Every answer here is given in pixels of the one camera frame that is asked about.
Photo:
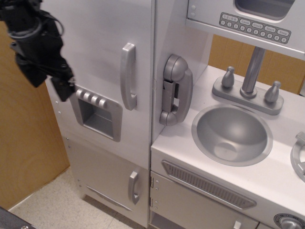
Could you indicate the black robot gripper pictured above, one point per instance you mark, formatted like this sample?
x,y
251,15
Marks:
x,y
37,44

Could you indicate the white fridge door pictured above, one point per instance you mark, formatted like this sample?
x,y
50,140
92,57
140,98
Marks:
x,y
95,31

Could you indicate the silver fridge handle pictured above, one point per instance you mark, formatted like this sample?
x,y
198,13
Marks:
x,y
128,55

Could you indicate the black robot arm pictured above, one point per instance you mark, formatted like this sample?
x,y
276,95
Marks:
x,y
10,8

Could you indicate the silver ice dispenser panel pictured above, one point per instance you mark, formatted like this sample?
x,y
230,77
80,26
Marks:
x,y
97,113

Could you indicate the white lower freezer door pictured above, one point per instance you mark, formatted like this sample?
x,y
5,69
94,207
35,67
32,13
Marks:
x,y
104,177

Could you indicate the black case corner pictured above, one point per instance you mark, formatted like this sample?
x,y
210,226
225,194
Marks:
x,y
11,221

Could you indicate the grey vent grille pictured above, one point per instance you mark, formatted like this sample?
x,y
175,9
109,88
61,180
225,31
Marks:
x,y
208,187

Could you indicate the white oven door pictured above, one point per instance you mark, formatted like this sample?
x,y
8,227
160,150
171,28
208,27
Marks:
x,y
177,207

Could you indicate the silver toy sink bowl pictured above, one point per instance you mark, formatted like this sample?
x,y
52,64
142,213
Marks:
x,y
232,135

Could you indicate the white toy kitchen cabinet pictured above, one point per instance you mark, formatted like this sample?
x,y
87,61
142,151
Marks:
x,y
271,183

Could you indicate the silver toy faucet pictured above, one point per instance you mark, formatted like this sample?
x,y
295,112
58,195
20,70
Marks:
x,y
246,93

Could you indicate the toy microwave with keypad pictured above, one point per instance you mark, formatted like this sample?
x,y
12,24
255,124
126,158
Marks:
x,y
275,25

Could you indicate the brown cardboard backing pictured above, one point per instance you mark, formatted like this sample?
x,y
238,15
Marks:
x,y
275,66

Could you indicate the silver stove burner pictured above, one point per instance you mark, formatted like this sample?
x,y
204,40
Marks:
x,y
298,165

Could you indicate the silver stove knob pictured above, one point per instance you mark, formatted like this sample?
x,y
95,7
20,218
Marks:
x,y
288,221

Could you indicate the grey toy wall phone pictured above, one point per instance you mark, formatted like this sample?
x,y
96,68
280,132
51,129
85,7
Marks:
x,y
177,91

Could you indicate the silver lower door handle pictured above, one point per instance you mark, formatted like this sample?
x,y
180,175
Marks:
x,y
133,196

